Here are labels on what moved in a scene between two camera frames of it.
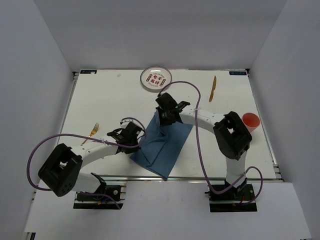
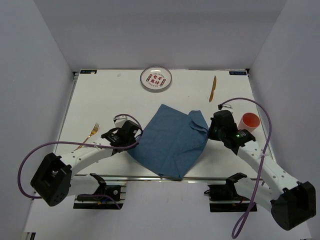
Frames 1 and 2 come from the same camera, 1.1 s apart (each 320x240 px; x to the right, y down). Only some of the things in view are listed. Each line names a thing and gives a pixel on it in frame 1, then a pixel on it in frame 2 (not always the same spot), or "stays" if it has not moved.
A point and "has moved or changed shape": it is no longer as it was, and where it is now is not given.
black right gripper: [163, 122] → [211, 135]
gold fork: [93, 132] stays
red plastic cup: [251, 120] stays
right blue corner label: [238, 73] stays
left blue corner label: [88, 71] stays
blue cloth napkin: [161, 145] has moved or changed shape
